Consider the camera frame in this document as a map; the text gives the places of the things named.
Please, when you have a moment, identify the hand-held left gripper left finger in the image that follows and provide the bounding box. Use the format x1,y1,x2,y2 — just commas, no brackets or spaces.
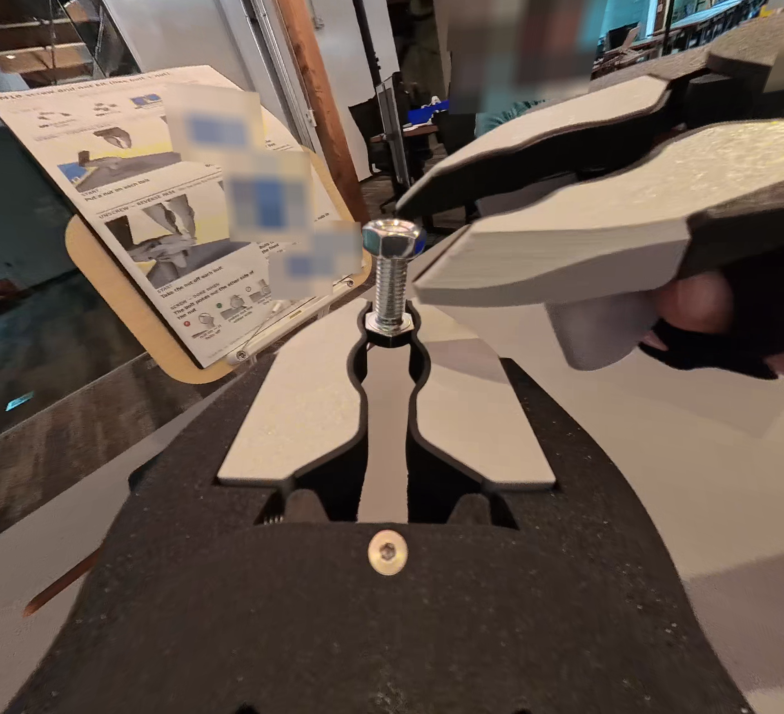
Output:
216,300,373,488

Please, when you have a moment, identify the instruction sheet on wooden board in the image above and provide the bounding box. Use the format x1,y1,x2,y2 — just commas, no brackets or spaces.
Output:
64,106,374,385

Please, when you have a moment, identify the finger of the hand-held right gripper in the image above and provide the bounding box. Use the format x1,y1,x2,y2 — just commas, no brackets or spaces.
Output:
410,118,784,373
394,75,676,220

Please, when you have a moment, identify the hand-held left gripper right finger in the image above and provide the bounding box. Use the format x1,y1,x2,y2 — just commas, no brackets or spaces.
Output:
405,297,558,489

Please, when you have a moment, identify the metal staircase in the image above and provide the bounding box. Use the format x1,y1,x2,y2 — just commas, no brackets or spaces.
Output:
0,0,143,91

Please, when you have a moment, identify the glass desk divider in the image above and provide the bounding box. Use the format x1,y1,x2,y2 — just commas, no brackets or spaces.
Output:
375,74,412,191

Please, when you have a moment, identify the silver hex nut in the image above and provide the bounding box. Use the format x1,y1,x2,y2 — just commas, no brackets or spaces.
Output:
365,315,420,337

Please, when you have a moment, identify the white sheet clip bar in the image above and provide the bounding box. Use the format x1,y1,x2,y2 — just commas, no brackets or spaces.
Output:
227,276,356,367

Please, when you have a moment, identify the wooden pillar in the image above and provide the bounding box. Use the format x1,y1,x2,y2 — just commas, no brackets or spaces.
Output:
248,0,372,226

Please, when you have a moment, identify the printed instruction sheet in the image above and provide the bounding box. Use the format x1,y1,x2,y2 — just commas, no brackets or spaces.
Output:
0,66,370,370

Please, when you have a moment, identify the person's right hand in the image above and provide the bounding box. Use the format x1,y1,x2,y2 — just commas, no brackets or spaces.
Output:
639,270,784,381

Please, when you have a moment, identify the wooden standing desk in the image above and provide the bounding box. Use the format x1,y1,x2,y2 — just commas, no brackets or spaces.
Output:
367,125,443,221

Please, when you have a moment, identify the black office chair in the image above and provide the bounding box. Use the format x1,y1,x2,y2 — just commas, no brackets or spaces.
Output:
348,98,393,179
434,110,480,142

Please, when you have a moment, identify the silver hex bolt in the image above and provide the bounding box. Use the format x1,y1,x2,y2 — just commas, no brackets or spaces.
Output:
361,220,428,328

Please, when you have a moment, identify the black pole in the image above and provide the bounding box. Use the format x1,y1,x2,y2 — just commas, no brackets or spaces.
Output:
336,0,388,91

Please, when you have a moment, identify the small blue storage bin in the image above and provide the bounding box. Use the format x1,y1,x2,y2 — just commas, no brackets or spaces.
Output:
404,100,452,127

